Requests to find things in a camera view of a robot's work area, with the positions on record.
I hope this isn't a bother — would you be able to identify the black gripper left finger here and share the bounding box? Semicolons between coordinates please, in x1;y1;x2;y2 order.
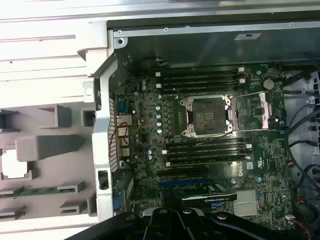
65;208;185;240

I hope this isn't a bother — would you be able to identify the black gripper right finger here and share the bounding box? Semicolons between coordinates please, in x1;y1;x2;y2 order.
175;208;311;240

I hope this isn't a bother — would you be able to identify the CPU socket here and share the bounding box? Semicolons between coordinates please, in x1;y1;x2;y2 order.
179;94;235;139

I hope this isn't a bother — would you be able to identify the black graphics card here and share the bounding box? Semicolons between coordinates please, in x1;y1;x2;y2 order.
159;181;238;210

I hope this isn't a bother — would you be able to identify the blue expansion slot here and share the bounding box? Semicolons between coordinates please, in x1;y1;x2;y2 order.
158;181;211;190

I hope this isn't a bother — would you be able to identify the silver chipset heatsink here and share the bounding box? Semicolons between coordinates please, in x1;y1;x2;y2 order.
232;189;259;217

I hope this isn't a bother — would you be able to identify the black RAM slot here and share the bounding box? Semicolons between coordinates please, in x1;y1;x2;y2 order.
166;138;247;150
161;73;240;83
161;143;252;155
166;149;247;161
161;84;240;95
154;66;245;77
155;78;246;89
165;155;251;168

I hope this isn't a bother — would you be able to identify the open PC case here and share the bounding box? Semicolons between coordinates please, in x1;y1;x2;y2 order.
91;17;320;240

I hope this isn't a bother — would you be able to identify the green motherboard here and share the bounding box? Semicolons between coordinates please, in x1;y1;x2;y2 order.
113;58;297;226

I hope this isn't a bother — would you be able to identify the green RAM stick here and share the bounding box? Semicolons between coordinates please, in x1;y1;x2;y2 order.
0;187;74;199

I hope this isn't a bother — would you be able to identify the grey parts rack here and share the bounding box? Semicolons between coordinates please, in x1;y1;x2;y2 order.
0;103;98;221

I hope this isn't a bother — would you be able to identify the metal socket cover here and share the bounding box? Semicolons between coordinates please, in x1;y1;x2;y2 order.
225;91;274;133

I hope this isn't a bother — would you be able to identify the round coin battery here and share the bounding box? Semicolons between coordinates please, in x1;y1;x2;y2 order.
262;77;275;91

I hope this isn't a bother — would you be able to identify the silver drive cage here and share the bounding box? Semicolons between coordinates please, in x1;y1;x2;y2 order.
284;67;320;151

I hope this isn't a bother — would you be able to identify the locking lever wire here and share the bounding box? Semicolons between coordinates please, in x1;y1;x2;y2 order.
194;132;242;146

